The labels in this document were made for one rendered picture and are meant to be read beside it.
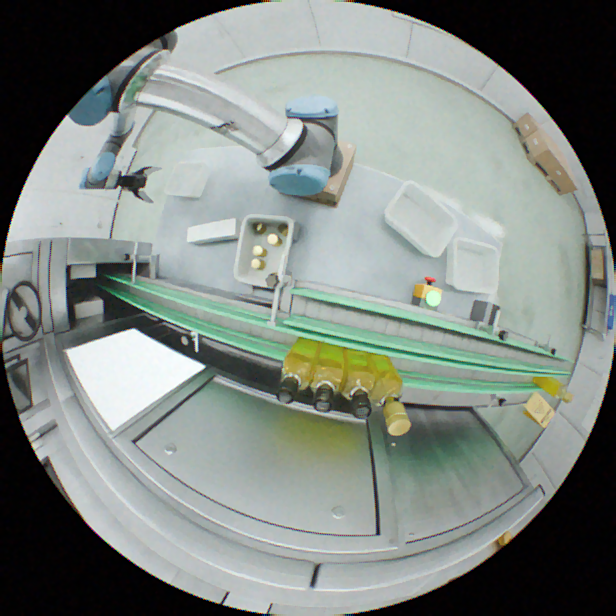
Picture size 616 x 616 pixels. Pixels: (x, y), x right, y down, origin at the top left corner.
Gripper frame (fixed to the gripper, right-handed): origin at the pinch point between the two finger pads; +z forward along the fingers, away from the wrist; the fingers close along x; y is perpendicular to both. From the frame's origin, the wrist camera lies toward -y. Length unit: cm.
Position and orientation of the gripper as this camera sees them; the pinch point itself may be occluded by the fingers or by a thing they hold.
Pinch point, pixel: (158, 185)
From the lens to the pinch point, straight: 90.2
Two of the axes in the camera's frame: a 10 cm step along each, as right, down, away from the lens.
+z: 2.2, -2.9, 9.3
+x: -2.9, 8.9, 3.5
